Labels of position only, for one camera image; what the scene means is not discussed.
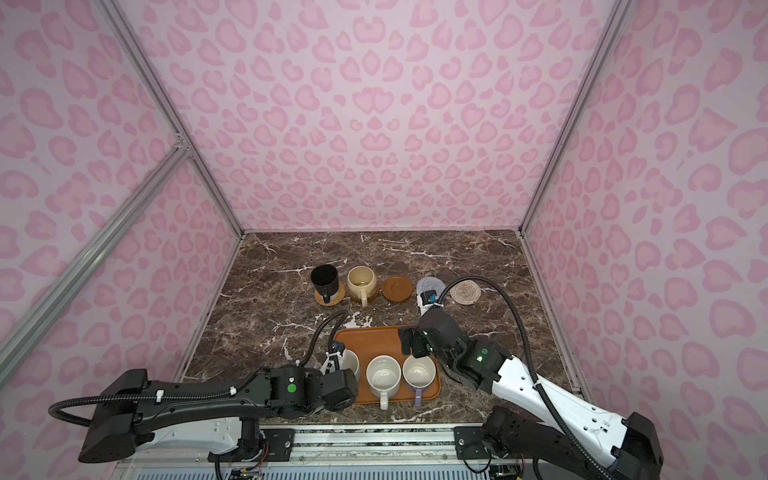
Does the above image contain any white mug blue handle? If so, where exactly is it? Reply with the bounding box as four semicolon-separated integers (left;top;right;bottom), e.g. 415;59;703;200
340;349;360;380

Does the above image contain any grey round coaster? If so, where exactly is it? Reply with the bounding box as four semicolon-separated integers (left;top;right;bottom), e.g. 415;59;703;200
416;276;446;296

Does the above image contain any beige woven coaster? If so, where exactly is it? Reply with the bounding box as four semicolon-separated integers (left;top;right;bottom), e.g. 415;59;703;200
449;280;482;306

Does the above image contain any brown coaster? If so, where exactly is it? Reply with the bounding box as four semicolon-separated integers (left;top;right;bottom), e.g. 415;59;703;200
381;275;414;303

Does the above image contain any cream yellow mug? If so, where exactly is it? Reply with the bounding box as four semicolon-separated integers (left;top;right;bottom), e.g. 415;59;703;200
347;266;379;307

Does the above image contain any black mug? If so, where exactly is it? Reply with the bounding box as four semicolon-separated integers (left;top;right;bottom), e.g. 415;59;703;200
310;264;340;302

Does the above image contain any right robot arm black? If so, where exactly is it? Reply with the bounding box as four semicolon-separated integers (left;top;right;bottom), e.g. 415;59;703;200
398;307;664;479

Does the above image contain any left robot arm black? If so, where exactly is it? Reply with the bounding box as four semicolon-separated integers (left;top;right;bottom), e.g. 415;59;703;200
48;365;358;464

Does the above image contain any orange serving tray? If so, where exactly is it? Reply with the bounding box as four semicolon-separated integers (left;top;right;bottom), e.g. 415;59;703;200
335;326;442;405

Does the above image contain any left diagonal aluminium strut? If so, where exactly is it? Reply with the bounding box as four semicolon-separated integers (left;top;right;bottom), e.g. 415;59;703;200
1;141;189;385

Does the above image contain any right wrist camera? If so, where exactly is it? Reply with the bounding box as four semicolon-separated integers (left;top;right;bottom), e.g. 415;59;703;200
417;290;443;316

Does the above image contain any white mug purple handle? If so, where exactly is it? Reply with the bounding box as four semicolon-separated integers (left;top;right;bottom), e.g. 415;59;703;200
402;355;437;409

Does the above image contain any aluminium front rail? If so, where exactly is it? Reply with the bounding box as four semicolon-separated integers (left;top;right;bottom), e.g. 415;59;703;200
110;421;631;480

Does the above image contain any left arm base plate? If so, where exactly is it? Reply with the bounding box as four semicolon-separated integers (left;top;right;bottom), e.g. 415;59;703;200
238;422;295;463

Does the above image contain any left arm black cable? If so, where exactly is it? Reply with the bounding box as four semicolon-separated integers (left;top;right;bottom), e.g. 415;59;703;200
298;310;349;368

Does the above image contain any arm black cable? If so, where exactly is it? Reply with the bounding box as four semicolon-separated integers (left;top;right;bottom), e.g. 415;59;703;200
436;275;616;480
298;310;349;368

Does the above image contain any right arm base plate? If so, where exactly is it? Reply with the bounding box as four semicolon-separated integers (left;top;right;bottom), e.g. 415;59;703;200
453;424;496;461

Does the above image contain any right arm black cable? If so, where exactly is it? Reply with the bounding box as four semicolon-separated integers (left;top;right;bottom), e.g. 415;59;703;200
436;275;616;480

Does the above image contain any right corner aluminium post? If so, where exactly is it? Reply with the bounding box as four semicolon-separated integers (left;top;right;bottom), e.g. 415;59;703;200
518;0;637;237

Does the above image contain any corner aluminium post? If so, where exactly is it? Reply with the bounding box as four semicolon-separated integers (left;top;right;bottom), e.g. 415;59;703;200
93;0;245;240
518;0;637;237

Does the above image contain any left corner aluminium post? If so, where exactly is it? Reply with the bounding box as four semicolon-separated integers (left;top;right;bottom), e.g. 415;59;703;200
93;0;245;240

